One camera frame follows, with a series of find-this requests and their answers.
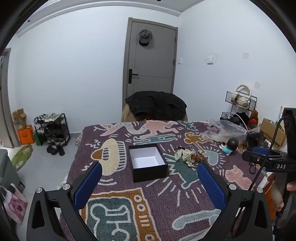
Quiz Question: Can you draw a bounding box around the grey door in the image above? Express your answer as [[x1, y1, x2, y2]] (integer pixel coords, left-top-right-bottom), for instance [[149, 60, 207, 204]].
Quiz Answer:
[[122, 18, 178, 107]]

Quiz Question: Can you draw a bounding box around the white wall switch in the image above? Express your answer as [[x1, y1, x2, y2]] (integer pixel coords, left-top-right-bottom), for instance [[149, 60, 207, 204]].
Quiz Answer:
[[207, 55, 214, 65]]

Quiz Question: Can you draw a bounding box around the cardboard box by rack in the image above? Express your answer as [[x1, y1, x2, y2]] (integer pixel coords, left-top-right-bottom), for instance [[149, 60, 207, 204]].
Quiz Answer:
[[12, 108, 27, 130]]

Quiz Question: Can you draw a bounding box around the brown plush toy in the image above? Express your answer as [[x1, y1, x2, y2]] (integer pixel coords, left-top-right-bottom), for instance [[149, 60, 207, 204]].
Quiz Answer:
[[248, 109, 258, 128]]

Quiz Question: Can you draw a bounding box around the black wire wall basket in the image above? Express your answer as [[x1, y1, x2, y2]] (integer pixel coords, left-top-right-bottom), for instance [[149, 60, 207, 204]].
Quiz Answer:
[[220, 91, 258, 119]]

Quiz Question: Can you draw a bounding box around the grey cap on door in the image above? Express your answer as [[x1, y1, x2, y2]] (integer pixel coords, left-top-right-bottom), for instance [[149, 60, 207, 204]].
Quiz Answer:
[[139, 29, 153, 47]]

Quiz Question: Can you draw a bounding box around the patterned purple woven blanket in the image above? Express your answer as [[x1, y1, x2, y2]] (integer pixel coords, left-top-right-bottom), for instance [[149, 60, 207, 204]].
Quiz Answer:
[[67, 120, 255, 240]]

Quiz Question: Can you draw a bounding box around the clear plastic bag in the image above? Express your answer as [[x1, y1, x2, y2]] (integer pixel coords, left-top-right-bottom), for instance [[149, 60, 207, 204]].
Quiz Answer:
[[201, 120, 247, 144]]

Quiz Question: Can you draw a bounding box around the black door handle lock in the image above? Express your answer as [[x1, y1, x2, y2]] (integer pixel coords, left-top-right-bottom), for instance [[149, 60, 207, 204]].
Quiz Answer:
[[128, 69, 138, 84]]

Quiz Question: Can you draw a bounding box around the open cardboard box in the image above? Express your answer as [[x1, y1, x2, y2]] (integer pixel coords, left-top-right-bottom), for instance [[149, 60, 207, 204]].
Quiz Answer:
[[260, 118, 287, 150]]

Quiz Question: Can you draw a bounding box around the pink tote bag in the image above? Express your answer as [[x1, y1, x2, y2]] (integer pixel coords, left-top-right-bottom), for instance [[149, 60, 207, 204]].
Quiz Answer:
[[1, 183, 28, 225]]

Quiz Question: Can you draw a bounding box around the white handbag in basket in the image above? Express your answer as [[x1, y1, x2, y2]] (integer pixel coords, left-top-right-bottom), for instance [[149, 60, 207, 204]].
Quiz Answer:
[[231, 84, 251, 108]]

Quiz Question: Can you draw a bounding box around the black open gift box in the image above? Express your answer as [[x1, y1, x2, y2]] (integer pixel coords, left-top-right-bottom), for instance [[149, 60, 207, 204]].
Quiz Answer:
[[127, 143, 168, 183]]

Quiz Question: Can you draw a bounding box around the person's right hand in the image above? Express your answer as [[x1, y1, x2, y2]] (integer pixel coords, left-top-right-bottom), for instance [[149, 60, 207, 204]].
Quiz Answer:
[[267, 173, 295, 213]]

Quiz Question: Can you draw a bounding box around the cream fabric jewelry pouch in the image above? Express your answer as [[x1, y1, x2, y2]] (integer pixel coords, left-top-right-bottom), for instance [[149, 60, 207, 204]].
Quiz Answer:
[[174, 149, 197, 168]]

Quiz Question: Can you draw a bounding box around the black-haired boy figurine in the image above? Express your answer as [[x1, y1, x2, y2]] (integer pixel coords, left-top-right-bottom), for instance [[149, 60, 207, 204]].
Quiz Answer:
[[219, 138, 239, 156]]

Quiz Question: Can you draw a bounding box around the orange paper bag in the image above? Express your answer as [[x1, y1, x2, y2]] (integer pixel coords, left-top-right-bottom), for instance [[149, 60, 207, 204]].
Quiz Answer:
[[18, 126, 35, 145]]

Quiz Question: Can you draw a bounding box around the black shoe rack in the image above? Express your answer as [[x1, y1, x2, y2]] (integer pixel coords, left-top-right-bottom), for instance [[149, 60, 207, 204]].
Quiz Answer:
[[33, 113, 71, 146]]

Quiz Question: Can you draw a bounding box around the green oval floor mat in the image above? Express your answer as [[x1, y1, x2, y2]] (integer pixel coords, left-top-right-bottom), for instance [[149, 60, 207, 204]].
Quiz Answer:
[[11, 144, 33, 171]]

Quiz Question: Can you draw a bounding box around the beige chair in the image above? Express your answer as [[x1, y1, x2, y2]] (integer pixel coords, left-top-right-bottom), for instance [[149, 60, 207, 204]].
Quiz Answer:
[[121, 104, 188, 123]]

